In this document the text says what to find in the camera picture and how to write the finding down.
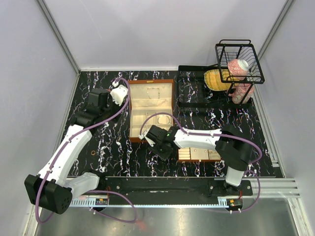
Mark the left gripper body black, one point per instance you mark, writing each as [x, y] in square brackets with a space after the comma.
[111, 108]

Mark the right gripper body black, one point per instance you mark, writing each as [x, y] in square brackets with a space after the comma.
[162, 152]

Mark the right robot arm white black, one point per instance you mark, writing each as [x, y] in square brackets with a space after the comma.
[228, 142]

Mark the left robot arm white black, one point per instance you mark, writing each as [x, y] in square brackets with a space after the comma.
[50, 189]

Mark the brown flat jewelry tray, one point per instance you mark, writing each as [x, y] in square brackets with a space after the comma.
[198, 155]

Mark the brown open jewelry box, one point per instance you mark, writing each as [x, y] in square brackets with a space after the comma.
[149, 101]

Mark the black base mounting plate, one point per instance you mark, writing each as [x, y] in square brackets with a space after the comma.
[167, 192]

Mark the black flat drain tray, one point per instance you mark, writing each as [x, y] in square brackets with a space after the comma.
[193, 92]

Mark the yellow woven plate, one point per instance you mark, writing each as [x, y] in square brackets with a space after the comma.
[213, 81]

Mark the pink patterned cup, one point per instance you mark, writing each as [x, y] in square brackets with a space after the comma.
[243, 92]

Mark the pink patterned bowl in rack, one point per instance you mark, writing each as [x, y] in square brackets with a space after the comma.
[238, 67]

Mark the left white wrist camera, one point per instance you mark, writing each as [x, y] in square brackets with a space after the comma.
[118, 93]

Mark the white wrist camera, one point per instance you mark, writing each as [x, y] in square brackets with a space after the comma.
[118, 93]
[144, 137]

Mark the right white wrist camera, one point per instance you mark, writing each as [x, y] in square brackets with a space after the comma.
[144, 137]

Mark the black wire dish rack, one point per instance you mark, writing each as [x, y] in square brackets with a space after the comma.
[229, 49]

